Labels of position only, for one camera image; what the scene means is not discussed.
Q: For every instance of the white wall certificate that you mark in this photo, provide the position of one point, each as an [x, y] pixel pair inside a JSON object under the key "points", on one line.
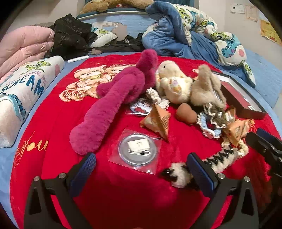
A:
{"points": [[251, 13], [237, 8]]}

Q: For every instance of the small monster print pillow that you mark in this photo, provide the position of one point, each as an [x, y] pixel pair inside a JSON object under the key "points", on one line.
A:
{"points": [[103, 33]]}

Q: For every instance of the orange triangular snack packet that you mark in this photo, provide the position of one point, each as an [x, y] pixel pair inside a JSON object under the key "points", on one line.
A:
{"points": [[236, 131], [157, 120], [230, 112]]}

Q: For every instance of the black jacket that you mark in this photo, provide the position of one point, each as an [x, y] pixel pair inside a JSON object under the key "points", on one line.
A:
{"points": [[68, 35]]}

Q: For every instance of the red white badge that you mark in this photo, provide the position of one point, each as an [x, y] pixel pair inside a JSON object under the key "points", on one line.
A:
{"points": [[138, 106]]}

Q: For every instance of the blue white scrunchie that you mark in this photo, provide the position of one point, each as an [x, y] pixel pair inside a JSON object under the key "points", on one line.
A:
{"points": [[207, 130]]}

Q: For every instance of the white stick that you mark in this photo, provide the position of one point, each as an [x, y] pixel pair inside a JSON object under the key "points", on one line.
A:
{"points": [[78, 59]]}

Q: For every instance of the tan crochet scrunchie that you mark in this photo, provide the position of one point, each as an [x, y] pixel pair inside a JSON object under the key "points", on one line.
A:
{"points": [[242, 149]]}

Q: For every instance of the black white furry hair claw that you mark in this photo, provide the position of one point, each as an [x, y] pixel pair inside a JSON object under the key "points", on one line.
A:
{"points": [[178, 174]]}

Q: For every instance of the blue bed sheet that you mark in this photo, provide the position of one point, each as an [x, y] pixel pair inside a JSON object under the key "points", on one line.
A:
{"points": [[262, 70]]}

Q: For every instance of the brown makeup sponge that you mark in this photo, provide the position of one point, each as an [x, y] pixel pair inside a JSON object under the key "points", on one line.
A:
{"points": [[186, 113]]}

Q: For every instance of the magenta plush hair claw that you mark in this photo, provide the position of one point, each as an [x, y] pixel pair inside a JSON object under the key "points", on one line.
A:
{"points": [[105, 110]]}

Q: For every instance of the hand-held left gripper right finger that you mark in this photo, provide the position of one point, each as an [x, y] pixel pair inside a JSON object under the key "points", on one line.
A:
{"points": [[199, 174]]}

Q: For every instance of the round badge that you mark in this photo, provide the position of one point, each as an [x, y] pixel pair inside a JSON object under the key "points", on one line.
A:
{"points": [[136, 152]]}

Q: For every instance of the cream crochet scrunchie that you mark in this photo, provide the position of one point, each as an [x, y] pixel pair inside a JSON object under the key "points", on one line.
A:
{"points": [[154, 93]]}

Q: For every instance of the black box with red inside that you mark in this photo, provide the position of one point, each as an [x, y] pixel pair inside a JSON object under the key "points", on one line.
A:
{"points": [[240, 99]]}

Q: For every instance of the cream plush bunny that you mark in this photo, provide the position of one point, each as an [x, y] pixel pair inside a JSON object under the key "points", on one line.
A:
{"points": [[174, 85]]}

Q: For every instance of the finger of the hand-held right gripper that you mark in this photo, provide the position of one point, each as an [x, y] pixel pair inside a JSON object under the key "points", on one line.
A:
{"points": [[265, 133], [255, 141]]}

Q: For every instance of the yellow wall certificate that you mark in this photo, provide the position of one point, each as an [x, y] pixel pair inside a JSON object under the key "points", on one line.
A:
{"points": [[269, 30]]}

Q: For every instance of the brown plush toy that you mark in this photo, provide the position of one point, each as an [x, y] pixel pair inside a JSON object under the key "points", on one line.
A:
{"points": [[99, 5]]}

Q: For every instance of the dark clothing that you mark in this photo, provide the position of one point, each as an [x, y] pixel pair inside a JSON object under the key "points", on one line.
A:
{"points": [[123, 47]]}

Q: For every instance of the red printed blanket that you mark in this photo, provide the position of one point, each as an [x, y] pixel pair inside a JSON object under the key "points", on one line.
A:
{"points": [[110, 198]]}

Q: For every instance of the long monster print pillow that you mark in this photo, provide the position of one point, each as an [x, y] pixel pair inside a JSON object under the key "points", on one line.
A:
{"points": [[26, 88]]}

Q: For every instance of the beige furry hair claw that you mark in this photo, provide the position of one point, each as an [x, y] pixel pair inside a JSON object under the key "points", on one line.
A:
{"points": [[204, 88]]}

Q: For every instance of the blue white crochet item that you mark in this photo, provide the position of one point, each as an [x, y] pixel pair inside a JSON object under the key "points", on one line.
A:
{"points": [[214, 114]]}

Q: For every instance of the pink quilt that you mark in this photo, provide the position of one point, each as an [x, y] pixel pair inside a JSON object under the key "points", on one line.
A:
{"points": [[24, 48]]}

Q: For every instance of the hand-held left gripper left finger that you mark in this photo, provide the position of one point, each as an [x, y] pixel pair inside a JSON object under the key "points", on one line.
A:
{"points": [[84, 171]]}

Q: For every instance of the blue monster print blanket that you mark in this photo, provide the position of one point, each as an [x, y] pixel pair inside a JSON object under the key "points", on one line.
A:
{"points": [[171, 37]]}

